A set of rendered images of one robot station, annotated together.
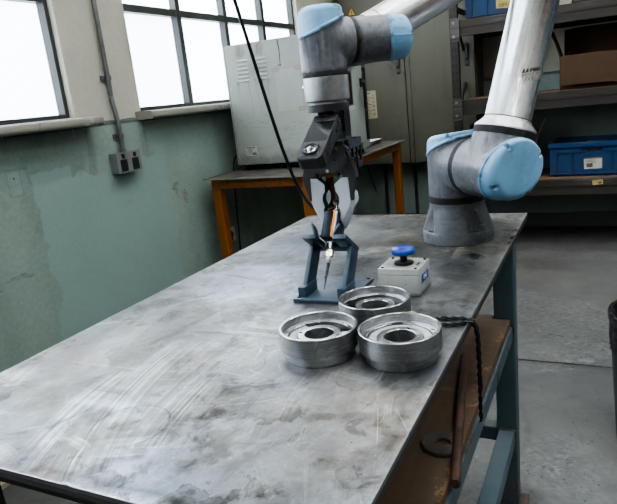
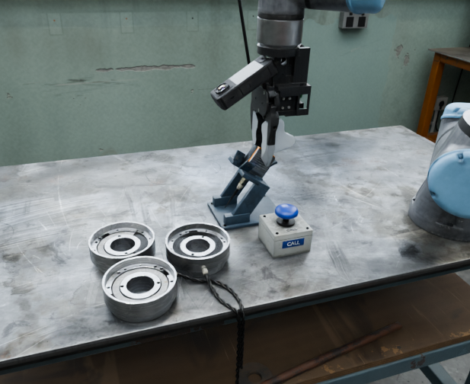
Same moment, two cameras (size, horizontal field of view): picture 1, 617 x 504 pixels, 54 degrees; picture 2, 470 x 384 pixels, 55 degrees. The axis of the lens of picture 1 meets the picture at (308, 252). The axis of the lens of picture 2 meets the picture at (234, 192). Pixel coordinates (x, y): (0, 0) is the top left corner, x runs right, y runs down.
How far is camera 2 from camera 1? 0.71 m
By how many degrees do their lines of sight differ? 42
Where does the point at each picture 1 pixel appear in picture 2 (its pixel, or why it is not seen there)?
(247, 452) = not seen: outside the picture
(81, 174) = (310, 22)
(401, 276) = (267, 232)
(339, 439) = not seen: outside the picture
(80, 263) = not seen: hidden behind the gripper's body
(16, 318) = (228, 114)
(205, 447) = not seen: outside the picture
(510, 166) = (458, 180)
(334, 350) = (101, 264)
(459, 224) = (433, 208)
